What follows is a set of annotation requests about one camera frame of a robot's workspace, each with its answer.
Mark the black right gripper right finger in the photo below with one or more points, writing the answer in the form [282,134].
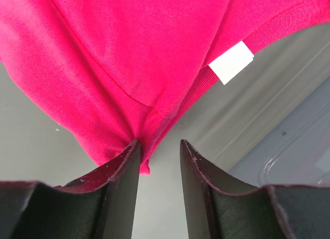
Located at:
[219,205]

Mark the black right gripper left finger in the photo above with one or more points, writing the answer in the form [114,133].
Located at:
[100,204]

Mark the pink t shirt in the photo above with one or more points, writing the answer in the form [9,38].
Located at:
[112,71]

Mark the clear plastic bin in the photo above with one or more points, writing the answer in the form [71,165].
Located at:
[294,152]

